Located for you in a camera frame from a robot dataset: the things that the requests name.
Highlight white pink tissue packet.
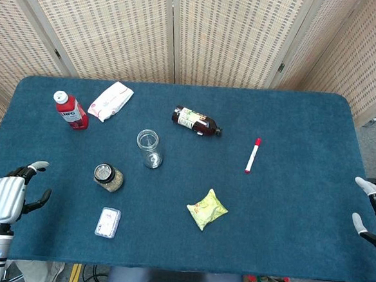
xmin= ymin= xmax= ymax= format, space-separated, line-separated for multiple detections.
xmin=86 ymin=79 xmax=135 ymax=125

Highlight red NFC juice bottle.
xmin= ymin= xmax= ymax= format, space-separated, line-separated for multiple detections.
xmin=50 ymin=89 xmax=91 ymax=131

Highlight blue table cloth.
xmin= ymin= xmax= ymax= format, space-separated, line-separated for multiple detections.
xmin=0 ymin=70 xmax=376 ymax=282

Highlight brown glass bottle with label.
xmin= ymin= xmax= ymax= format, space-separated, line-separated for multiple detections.
xmin=171 ymin=104 xmax=225 ymax=138

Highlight spice jar black lid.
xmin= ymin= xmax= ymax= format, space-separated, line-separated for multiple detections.
xmin=92 ymin=162 xmax=125 ymax=194

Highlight yellow green snack bag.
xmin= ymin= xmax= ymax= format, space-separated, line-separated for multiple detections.
xmin=184 ymin=187 xmax=230 ymax=233

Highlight clear plastic box purple label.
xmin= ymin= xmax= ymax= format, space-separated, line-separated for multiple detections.
xmin=93 ymin=206 xmax=122 ymax=240

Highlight clear glass jar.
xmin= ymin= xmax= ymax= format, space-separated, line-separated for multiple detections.
xmin=135 ymin=129 xmax=165 ymax=170

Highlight red white marker pen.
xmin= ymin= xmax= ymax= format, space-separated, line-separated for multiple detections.
xmin=245 ymin=137 xmax=263 ymax=175

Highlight black floor cable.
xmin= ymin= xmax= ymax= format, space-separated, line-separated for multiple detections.
xmin=80 ymin=264 xmax=109 ymax=282

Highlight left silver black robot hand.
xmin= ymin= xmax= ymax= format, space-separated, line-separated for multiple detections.
xmin=0 ymin=158 xmax=54 ymax=228

